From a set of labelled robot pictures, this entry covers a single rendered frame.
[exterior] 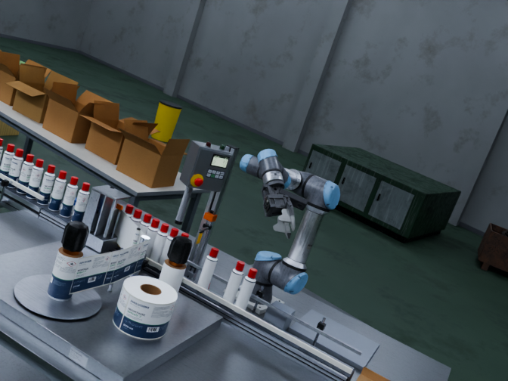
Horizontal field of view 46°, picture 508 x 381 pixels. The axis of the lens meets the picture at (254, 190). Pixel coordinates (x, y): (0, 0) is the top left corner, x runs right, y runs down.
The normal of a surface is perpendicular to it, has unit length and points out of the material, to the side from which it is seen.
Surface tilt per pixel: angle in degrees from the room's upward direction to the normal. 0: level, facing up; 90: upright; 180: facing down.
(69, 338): 0
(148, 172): 90
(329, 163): 90
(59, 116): 90
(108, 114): 74
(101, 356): 0
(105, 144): 91
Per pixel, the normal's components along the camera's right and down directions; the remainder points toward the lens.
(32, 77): 0.87, 0.04
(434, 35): -0.55, 0.03
